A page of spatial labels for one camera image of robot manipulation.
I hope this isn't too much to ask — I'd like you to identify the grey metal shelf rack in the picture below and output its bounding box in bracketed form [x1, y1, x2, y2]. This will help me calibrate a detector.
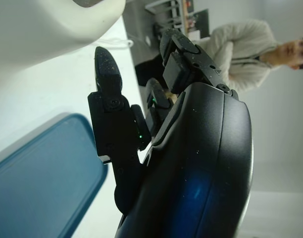
[144, 0, 187, 33]

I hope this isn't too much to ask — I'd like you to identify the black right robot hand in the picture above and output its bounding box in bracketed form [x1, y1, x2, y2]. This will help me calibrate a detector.
[87, 28, 255, 238]

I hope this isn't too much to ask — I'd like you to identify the blue plastic tray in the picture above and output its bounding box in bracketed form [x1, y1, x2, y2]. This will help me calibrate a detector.
[0, 113, 109, 238]

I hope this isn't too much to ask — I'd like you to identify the white toaster power cable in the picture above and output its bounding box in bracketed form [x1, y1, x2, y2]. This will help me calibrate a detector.
[101, 37, 134, 50]

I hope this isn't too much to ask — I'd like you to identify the person in beige jacket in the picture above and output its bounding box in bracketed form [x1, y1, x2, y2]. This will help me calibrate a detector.
[135, 19, 303, 94]

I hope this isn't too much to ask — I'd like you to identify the black board panel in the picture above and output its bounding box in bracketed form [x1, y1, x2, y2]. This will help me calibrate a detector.
[186, 9, 210, 40]

